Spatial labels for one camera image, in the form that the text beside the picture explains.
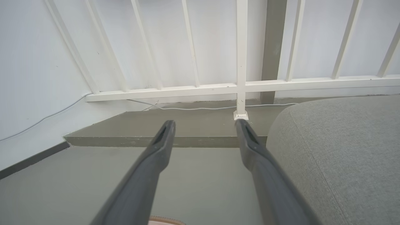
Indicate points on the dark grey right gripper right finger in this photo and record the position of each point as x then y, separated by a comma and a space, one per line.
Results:
268, 181

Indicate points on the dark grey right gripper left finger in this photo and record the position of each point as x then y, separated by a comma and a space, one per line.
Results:
150, 168

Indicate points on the white perforated laundry basket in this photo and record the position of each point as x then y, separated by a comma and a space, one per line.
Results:
165, 222

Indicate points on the grey fabric sofa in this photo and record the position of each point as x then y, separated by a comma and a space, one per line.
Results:
343, 156

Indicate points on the white metal railing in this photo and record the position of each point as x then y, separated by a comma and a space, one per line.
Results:
187, 90

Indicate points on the black baseboard strip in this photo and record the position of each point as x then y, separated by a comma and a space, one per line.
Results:
31, 159

